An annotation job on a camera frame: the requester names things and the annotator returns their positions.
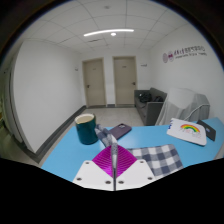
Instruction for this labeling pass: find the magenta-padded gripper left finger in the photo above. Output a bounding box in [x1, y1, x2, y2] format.
[72, 144, 116, 192]

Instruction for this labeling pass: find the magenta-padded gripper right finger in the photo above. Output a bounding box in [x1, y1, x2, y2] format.
[114, 144, 157, 192]

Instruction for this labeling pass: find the grey white checked towel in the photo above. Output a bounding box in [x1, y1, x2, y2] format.
[94, 123, 185, 180]

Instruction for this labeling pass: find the dark green mug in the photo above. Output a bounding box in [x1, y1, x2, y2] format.
[74, 113, 100, 146]

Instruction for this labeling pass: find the purple smartphone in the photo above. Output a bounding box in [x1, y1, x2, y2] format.
[107, 122, 133, 141]

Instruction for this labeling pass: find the grey sofa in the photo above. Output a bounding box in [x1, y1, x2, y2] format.
[133, 87, 168, 127]

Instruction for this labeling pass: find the white rainbow-print pad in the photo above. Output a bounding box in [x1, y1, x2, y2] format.
[166, 117, 208, 147]

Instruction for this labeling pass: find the black bag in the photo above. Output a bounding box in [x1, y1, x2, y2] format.
[138, 92, 153, 104]

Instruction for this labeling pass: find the white cloth-covered furniture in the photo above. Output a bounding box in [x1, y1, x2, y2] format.
[155, 87, 211, 127]

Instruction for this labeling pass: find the black flat notebook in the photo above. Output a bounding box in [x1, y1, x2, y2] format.
[196, 119, 217, 142]

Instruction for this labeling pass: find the beige door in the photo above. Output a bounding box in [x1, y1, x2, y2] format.
[81, 57, 108, 109]
[112, 55, 139, 107]

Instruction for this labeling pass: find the long ceiling light bar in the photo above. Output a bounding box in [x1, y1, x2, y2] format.
[83, 28, 136, 38]

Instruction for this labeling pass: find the purple wall lettering sign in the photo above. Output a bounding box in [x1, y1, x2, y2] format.
[162, 45, 208, 65]

